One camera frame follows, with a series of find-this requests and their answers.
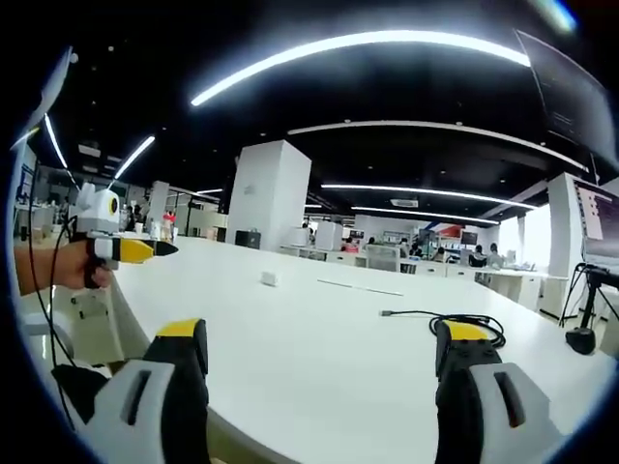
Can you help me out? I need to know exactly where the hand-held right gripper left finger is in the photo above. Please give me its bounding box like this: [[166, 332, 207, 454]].
[[91, 317, 210, 464]]

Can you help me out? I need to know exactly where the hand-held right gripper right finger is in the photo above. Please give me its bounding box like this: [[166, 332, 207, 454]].
[[432, 319, 565, 464]]

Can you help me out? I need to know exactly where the black Type-C cable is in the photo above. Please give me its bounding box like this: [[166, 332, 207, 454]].
[[379, 308, 507, 350]]

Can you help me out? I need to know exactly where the white desk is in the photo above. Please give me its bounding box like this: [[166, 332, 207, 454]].
[[109, 234, 616, 464]]

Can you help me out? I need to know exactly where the person's left hand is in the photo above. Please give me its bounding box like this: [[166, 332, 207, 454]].
[[52, 239, 115, 291]]

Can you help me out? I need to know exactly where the ceiling light strip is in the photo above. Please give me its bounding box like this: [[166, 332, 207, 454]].
[[320, 182, 541, 211], [351, 205, 500, 225], [112, 134, 157, 184], [43, 112, 79, 189]]

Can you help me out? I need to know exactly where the dark cloth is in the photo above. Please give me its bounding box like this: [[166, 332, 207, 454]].
[[50, 362, 111, 427]]

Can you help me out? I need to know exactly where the white drawer cabinet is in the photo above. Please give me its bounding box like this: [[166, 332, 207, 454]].
[[51, 283, 126, 364]]

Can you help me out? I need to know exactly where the black box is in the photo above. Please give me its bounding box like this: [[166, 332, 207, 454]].
[[234, 229, 265, 251]]

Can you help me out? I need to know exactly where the black round base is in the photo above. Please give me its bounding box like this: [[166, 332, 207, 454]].
[[565, 327, 598, 357]]

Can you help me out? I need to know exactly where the white pillar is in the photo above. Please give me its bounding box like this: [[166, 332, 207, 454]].
[[225, 139, 313, 253]]

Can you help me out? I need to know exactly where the black monitor stand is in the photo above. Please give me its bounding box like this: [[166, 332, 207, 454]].
[[558, 262, 619, 331]]

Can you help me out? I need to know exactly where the thin white strip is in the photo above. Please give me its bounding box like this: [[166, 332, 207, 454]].
[[316, 277, 405, 298]]

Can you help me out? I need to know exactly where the grey office chair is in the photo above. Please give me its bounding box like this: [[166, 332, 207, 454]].
[[364, 243, 403, 273]]

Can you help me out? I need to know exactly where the computer monitor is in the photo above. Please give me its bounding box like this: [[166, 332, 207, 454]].
[[572, 174, 619, 273]]

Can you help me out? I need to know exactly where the long curved ceiling light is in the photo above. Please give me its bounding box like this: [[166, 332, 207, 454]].
[[190, 30, 533, 108]]

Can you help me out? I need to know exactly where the large dark screen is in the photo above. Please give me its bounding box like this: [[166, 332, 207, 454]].
[[514, 28, 619, 173]]

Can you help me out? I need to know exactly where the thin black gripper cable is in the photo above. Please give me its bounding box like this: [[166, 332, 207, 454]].
[[47, 216, 79, 431], [26, 125, 64, 378]]

